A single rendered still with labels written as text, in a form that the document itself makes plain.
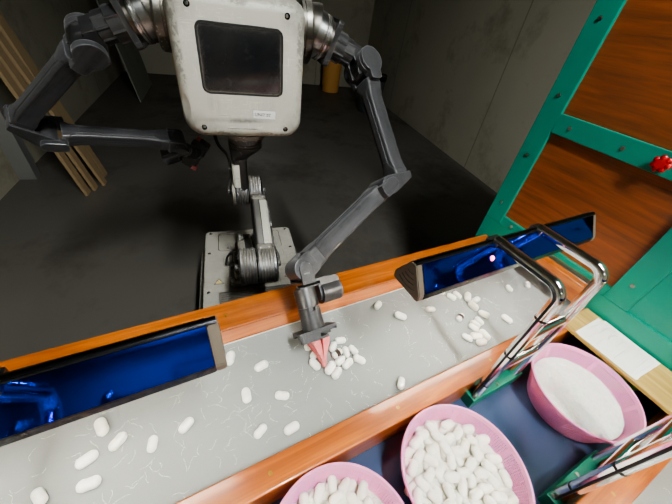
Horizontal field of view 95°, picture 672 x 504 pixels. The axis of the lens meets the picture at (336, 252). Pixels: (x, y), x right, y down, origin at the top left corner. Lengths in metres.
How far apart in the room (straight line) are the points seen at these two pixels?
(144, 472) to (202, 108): 0.84
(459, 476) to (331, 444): 0.27
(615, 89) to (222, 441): 1.35
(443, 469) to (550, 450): 0.33
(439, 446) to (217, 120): 0.99
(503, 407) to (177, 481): 0.79
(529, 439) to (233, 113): 1.16
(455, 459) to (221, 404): 0.53
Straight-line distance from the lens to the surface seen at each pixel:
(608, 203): 1.26
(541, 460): 1.03
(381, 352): 0.90
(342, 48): 1.08
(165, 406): 0.84
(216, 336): 0.47
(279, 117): 0.99
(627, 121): 1.24
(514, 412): 1.05
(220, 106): 0.97
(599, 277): 0.83
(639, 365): 1.26
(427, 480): 0.80
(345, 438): 0.76
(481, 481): 0.87
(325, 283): 0.81
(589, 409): 1.12
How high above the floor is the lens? 1.47
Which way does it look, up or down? 40 degrees down
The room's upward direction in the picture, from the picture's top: 9 degrees clockwise
